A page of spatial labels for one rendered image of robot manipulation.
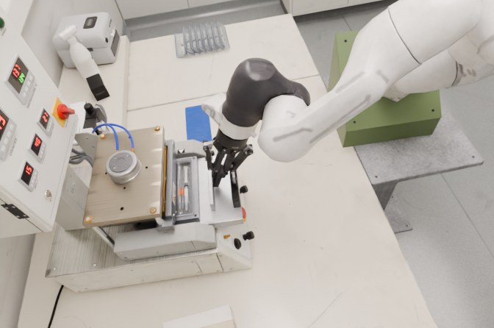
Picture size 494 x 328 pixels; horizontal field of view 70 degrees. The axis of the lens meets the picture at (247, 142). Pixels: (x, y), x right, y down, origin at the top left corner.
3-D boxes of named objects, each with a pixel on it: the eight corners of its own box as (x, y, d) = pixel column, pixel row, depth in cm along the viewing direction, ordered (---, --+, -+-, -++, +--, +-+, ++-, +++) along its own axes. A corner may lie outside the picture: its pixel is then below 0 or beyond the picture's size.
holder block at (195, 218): (139, 230, 95) (135, 226, 93) (143, 168, 107) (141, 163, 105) (200, 221, 95) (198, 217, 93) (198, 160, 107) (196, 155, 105)
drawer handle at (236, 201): (234, 208, 96) (231, 201, 93) (228, 162, 106) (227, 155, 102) (241, 207, 96) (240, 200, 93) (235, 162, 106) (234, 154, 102)
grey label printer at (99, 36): (66, 70, 167) (47, 40, 154) (75, 44, 180) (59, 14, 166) (117, 64, 167) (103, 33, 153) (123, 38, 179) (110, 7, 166)
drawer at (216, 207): (137, 240, 97) (126, 228, 91) (142, 173, 111) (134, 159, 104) (243, 225, 97) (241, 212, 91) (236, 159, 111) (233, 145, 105)
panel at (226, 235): (251, 261, 109) (217, 244, 95) (241, 179, 127) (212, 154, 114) (257, 259, 108) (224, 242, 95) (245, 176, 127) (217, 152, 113)
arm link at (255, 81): (298, 144, 76) (301, 112, 83) (325, 101, 66) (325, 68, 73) (217, 120, 74) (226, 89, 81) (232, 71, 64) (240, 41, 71)
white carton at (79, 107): (61, 162, 133) (51, 151, 128) (65, 119, 147) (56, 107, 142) (93, 154, 134) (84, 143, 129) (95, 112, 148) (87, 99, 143)
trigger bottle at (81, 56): (92, 84, 159) (65, 38, 140) (79, 79, 162) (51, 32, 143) (106, 73, 163) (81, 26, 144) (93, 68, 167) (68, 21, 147)
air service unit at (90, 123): (96, 162, 110) (74, 131, 98) (103, 126, 119) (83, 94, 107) (113, 159, 110) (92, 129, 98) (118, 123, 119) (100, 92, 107)
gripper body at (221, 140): (218, 137, 78) (210, 162, 85) (255, 141, 81) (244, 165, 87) (216, 113, 83) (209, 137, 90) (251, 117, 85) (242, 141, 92)
